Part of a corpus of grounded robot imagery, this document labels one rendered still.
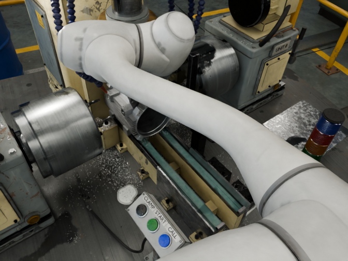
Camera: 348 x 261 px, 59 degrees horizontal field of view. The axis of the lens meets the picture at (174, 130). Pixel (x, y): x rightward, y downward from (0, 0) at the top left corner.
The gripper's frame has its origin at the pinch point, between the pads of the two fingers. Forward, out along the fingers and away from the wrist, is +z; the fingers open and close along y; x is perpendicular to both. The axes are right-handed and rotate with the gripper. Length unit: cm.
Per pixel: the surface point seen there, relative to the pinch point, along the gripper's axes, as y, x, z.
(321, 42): -285, -11, 130
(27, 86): 20, -45, 62
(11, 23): -18, -206, 248
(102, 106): 4.3, -8.4, 21.0
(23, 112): 32.0, -10.1, 0.8
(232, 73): -41.7, 5.2, 1.0
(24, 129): 33.9, -4.9, -0.9
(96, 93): 5.9, -12.1, 14.6
